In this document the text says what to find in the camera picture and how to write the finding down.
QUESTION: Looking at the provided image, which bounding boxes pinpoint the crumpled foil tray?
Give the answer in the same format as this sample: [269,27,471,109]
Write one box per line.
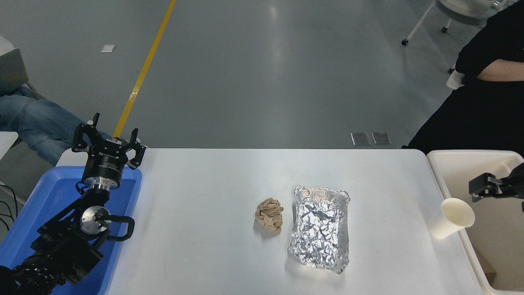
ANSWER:
[287,186,351,274]

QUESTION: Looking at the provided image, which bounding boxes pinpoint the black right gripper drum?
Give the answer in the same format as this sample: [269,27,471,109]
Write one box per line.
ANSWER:
[508,163,524,199]

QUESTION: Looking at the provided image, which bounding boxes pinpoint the blue plastic tray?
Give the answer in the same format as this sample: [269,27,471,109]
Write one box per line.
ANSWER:
[0,165,143,295]

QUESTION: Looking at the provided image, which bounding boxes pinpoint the white paper cup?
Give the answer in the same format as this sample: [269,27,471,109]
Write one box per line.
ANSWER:
[428,198,476,240]

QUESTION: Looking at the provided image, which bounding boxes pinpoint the white plastic piece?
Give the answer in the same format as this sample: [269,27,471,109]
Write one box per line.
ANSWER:
[446,69,465,90]

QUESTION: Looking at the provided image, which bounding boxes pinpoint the white wheeled chair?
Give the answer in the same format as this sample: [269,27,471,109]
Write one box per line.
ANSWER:
[401,0,508,74]

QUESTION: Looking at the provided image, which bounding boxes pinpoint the small white side table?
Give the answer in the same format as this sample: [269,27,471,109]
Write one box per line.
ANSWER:
[0,131,19,160]

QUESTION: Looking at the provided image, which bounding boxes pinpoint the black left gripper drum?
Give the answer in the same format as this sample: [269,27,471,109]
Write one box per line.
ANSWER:
[81,140,131,185]

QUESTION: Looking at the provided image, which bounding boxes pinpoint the crumpled tan paper ball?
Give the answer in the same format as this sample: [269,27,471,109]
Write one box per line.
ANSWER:
[255,198,284,235]

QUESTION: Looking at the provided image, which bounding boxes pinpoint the person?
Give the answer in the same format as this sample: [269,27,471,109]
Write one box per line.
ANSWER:
[0,86,113,166]
[401,2,524,155]

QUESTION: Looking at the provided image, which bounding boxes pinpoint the black floor cables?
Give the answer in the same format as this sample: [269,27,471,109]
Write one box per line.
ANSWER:
[0,184,20,231]

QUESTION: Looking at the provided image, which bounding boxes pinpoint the large pale bin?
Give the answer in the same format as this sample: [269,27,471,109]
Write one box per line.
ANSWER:
[427,150,524,295]

